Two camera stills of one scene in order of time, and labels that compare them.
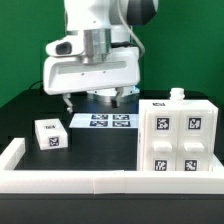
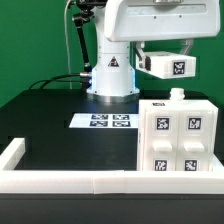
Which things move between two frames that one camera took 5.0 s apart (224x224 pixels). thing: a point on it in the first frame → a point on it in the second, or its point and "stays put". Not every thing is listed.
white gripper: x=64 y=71 → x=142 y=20
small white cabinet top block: x=51 y=134 → x=170 y=65
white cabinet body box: x=177 y=134 stays put
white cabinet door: x=161 y=140 stays put
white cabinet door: x=194 y=140 stays put
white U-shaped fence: x=104 y=182 stays put
